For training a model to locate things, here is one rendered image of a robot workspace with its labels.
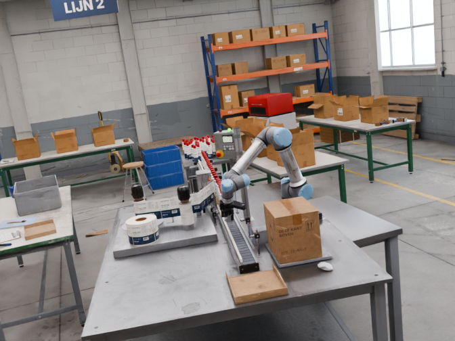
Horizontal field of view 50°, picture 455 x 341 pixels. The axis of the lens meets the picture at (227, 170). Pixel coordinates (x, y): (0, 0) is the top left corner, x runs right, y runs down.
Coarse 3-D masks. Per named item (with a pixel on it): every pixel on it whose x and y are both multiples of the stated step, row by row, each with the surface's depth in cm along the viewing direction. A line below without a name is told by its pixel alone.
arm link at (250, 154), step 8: (264, 136) 314; (256, 144) 315; (264, 144) 316; (248, 152) 314; (256, 152) 315; (240, 160) 313; (248, 160) 313; (232, 168) 312; (240, 168) 311; (224, 176) 313
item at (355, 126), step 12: (300, 120) 864; (312, 120) 812; (324, 120) 794; (336, 120) 779; (360, 120) 747; (408, 120) 692; (336, 132) 891; (360, 132) 690; (372, 132) 674; (408, 132) 692; (336, 144) 895; (408, 144) 697; (408, 156) 702; (372, 168) 683; (384, 168) 691; (408, 168) 708; (372, 180) 687
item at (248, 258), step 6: (228, 222) 333; (234, 222) 331; (234, 228) 319; (228, 234) 310; (234, 234) 308; (240, 234) 307; (234, 240) 298; (240, 240) 297; (240, 246) 287; (246, 246) 286; (240, 252) 278; (246, 252) 277; (246, 258) 269; (252, 258) 268; (240, 264) 264; (246, 264) 262
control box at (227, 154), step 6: (216, 132) 342; (222, 132) 338; (228, 132) 335; (216, 138) 340; (234, 138) 334; (216, 144) 341; (222, 144) 339; (228, 144) 337; (234, 144) 334; (216, 150) 342; (222, 150) 340; (228, 150) 338; (234, 150) 336; (222, 156) 341; (228, 156) 339; (234, 156) 337
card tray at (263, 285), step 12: (240, 276) 259; (252, 276) 257; (264, 276) 255; (276, 276) 253; (240, 288) 245; (252, 288) 244; (264, 288) 242; (276, 288) 240; (240, 300) 231; (252, 300) 232
